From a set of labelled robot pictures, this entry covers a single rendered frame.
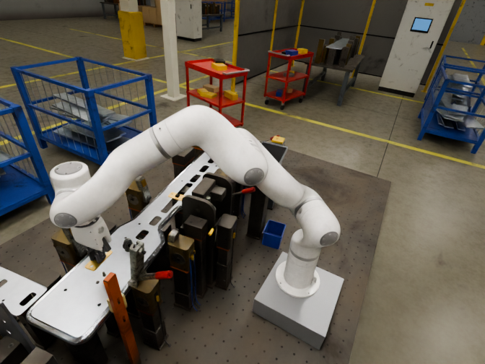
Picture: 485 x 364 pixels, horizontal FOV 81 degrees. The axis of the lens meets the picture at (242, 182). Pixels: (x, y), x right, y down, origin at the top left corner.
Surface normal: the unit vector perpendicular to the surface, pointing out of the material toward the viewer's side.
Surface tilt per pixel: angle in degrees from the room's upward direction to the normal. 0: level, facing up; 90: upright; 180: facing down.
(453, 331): 0
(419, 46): 90
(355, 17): 90
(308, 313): 2
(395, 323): 0
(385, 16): 90
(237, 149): 46
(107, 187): 70
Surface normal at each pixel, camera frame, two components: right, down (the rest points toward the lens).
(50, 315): 0.07, -0.82
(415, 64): -0.50, 0.47
